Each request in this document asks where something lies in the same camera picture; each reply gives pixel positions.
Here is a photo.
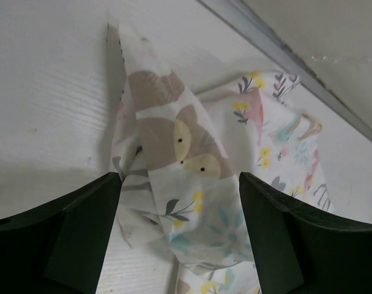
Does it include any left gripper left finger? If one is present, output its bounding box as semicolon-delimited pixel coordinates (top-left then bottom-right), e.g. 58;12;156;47
0;172;122;293

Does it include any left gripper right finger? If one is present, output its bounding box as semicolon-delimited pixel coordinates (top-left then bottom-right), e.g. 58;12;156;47
239;173;372;293

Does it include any floral animal print cloth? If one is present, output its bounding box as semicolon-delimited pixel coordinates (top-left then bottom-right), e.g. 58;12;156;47
110;26;333;293

